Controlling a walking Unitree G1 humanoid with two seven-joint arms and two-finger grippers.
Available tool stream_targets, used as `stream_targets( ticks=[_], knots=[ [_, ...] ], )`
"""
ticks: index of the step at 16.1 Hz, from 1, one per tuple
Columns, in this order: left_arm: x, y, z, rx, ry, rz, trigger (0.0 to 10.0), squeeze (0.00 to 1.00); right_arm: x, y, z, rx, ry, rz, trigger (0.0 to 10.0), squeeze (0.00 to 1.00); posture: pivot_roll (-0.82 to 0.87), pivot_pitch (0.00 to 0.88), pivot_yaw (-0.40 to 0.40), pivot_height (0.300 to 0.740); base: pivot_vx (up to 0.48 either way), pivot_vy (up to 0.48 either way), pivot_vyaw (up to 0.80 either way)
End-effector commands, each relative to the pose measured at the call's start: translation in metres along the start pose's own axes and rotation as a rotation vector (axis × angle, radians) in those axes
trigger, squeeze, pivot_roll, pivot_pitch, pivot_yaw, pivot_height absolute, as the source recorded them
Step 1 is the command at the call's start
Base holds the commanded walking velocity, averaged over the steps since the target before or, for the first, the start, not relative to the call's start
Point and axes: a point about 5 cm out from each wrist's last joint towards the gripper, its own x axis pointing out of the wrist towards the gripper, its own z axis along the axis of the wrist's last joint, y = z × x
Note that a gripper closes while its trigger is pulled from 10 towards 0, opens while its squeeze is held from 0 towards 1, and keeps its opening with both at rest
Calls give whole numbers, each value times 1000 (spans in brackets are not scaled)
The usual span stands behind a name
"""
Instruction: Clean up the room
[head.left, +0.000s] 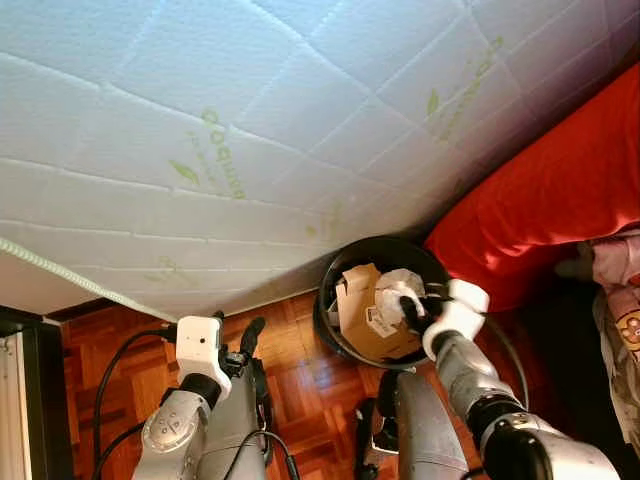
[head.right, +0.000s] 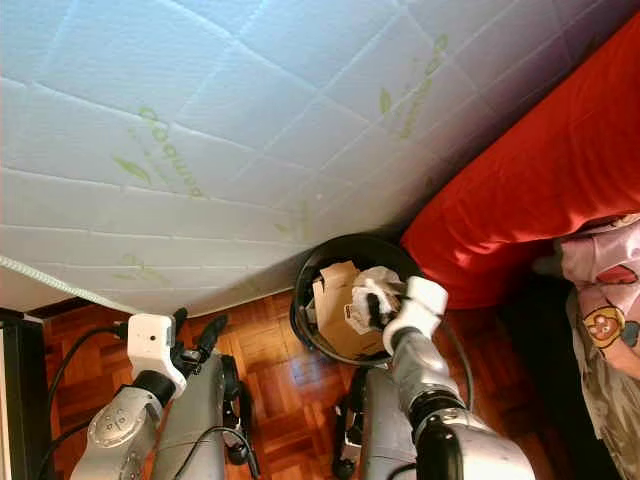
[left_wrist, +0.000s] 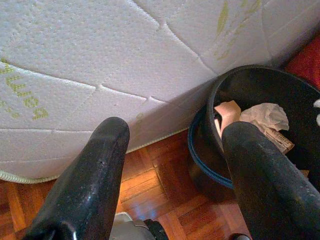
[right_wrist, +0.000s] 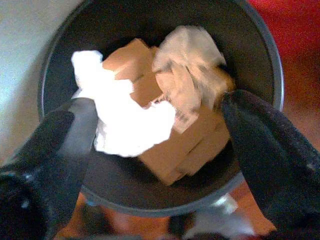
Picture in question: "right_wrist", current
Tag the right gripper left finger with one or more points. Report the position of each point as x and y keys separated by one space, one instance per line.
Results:
x=50 y=155

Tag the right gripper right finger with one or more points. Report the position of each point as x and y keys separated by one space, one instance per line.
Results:
x=280 y=162

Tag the beige paper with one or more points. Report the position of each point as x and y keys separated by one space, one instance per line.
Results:
x=190 y=50

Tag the white crumpled paper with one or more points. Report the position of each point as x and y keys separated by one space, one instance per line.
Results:
x=117 y=112

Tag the barcoded brown cardboard box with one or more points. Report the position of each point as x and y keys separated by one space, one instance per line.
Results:
x=195 y=147

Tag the small brown cardboard box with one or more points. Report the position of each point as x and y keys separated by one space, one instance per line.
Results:
x=130 y=65

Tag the large red cushion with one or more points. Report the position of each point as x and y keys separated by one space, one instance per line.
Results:
x=300 y=37

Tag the black round waste bin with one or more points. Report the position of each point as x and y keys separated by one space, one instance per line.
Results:
x=125 y=25

